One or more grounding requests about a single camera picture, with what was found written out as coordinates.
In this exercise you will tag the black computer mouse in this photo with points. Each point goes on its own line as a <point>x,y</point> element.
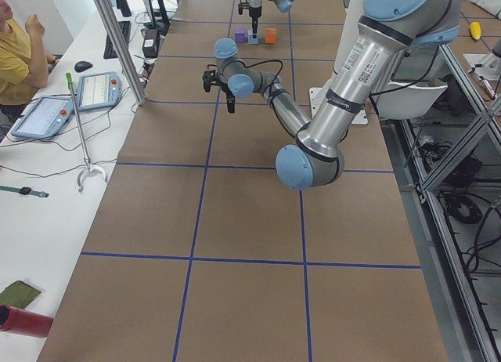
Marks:
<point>82,66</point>

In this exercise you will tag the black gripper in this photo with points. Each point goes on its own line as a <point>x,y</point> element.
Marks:
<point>226,88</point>
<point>254,14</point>

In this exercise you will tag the aluminium frame post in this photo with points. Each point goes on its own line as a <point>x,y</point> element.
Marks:
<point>110,23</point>

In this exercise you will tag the green band smartwatch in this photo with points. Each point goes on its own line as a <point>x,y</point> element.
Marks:
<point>25,191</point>

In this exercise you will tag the white pedestal column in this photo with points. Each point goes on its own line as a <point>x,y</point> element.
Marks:
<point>365,51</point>

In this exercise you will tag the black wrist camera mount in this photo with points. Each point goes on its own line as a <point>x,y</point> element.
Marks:
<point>243,5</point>

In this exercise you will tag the black power adapter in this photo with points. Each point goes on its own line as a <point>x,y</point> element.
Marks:
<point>151,41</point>

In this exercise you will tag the person in yellow shirt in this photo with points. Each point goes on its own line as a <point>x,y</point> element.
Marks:
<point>24,62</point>

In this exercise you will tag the metal reacher grabber tool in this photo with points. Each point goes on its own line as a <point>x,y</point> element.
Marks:
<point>89,168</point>

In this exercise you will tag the far blue teach pendant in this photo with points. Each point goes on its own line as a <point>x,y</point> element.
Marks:
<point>97,91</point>

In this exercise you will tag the blue teach pendant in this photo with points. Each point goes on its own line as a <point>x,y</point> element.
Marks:
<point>44,118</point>
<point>97,91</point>

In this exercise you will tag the light blue foam block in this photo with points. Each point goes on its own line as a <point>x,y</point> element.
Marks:
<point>252,38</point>

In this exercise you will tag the red cylinder bottle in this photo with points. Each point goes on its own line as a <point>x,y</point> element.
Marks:
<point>23,322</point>

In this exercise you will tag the orange foam block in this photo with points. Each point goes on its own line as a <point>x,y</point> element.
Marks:
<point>270,36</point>

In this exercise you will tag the near blue teach pendant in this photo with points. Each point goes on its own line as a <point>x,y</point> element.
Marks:
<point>44,118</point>

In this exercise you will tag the purple foam block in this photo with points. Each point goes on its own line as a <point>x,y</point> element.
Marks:
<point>240,35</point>

